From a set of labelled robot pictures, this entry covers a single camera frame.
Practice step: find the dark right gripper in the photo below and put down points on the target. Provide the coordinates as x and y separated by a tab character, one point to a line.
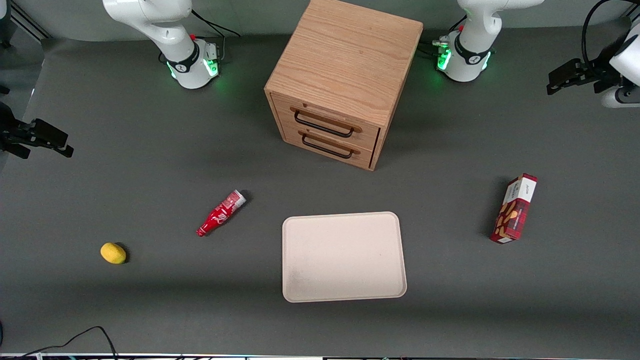
10	133

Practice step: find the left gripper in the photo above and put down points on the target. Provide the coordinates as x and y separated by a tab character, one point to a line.
598	73

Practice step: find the red cookie box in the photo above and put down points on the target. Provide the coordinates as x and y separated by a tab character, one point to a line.
514	210

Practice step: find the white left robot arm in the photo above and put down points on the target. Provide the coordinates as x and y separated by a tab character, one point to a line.
470	45

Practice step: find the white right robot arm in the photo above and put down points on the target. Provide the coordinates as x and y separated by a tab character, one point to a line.
172	35

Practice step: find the beige rectangular tray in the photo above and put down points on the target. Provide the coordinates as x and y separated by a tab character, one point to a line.
342	257

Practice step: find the yellow lemon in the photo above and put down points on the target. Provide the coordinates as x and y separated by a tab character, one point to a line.
113	253

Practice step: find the red cola bottle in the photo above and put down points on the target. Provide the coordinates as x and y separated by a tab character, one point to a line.
219	215

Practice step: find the wooden drawer front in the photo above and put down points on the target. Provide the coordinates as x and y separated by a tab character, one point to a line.
372	136
295	140

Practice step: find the wooden drawer cabinet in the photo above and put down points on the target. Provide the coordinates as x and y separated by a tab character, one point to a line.
345	60

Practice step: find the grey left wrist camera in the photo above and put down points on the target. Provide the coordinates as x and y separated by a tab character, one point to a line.
619	97

